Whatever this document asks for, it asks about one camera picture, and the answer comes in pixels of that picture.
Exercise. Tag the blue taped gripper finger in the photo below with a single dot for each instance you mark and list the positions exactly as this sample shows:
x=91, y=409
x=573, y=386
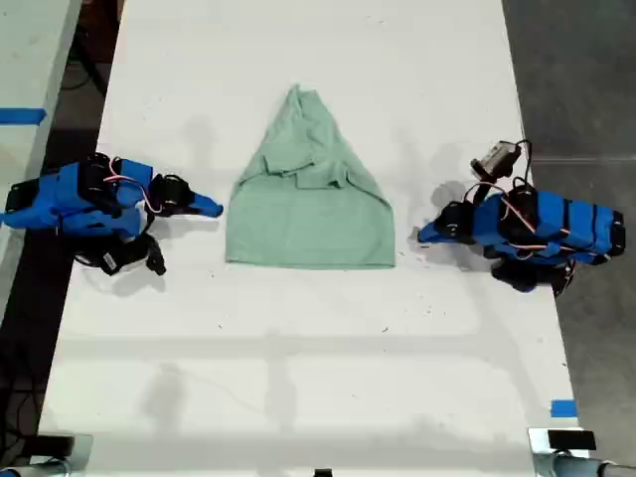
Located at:
x=206, y=201
x=201, y=212
x=437, y=242
x=433, y=231

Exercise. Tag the pale green T-shirt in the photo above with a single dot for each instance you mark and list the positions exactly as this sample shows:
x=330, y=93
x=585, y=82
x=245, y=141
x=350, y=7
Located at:
x=308, y=218

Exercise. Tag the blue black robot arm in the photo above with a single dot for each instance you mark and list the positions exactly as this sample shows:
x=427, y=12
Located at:
x=69, y=196
x=561, y=223

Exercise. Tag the long blue tape strip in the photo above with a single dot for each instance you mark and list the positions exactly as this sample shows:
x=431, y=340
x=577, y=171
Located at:
x=22, y=115

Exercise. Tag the white side table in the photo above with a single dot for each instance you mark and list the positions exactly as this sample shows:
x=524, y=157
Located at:
x=30, y=59

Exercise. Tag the short blue tape strip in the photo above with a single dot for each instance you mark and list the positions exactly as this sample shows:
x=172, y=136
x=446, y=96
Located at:
x=564, y=408

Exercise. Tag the silver metal clamp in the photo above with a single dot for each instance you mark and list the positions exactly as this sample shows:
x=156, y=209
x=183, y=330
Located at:
x=539, y=454
x=79, y=454

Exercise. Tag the small black box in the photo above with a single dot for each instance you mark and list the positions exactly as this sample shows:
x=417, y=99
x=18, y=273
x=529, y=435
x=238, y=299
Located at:
x=55, y=444
x=571, y=440

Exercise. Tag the small black edge block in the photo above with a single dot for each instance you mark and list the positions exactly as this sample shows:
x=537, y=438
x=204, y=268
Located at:
x=323, y=473

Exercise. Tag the black camera stalk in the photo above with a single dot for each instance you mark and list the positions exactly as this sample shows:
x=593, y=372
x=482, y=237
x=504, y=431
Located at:
x=479, y=191

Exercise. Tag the grey black camera box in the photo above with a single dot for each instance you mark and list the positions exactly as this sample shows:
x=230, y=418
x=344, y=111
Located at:
x=497, y=158

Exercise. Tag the black labelled camera box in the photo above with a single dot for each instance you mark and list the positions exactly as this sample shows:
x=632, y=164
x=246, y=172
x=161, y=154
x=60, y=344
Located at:
x=124, y=253

